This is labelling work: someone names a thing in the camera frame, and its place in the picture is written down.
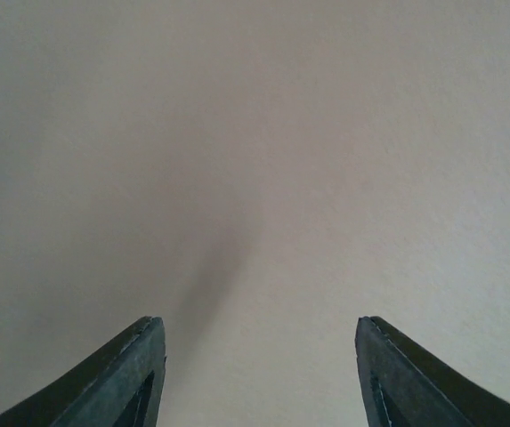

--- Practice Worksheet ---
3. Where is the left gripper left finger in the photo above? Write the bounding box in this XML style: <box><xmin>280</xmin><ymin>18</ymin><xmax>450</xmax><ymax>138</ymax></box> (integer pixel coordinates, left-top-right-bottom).
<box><xmin>0</xmin><ymin>317</ymin><xmax>166</xmax><ymax>426</ymax></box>

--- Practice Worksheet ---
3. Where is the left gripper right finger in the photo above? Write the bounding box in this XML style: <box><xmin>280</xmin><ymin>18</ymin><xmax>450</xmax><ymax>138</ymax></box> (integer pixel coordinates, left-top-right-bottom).
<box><xmin>354</xmin><ymin>316</ymin><xmax>510</xmax><ymax>426</ymax></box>

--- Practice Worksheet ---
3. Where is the brown cardboard backing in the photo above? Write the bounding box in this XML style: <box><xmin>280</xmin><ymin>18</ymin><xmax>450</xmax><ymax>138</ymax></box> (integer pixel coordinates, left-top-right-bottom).
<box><xmin>0</xmin><ymin>1</ymin><xmax>510</xmax><ymax>426</ymax></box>

